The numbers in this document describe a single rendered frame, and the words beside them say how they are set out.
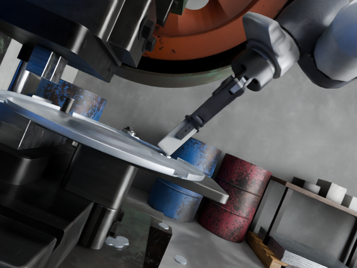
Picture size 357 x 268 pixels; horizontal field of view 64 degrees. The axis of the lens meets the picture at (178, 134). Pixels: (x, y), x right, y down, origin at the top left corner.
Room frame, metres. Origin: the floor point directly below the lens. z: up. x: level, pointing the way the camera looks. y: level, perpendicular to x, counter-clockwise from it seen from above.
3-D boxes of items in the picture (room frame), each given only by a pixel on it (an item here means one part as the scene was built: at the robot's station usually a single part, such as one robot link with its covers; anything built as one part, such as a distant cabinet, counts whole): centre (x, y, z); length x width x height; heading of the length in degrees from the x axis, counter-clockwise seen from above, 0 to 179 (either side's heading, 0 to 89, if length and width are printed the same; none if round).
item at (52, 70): (0.40, 0.20, 0.84); 0.05 x 0.03 x 0.04; 3
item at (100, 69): (0.40, 0.22, 0.86); 0.20 x 0.16 x 0.05; 3
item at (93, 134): (0.40, 0.09, 0.78); 0.29 x 0.29 x 0.01
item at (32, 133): (0.40, 0.21, 0.76); 0.15 x 0.09 x 0.05; 3
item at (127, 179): (0.40, 0.04, 0.72); 0.25 x 0.14 x 0.14; 93
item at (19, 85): (0.48, 0.28, 0.81); 0.02 x 0.02 x 0.14
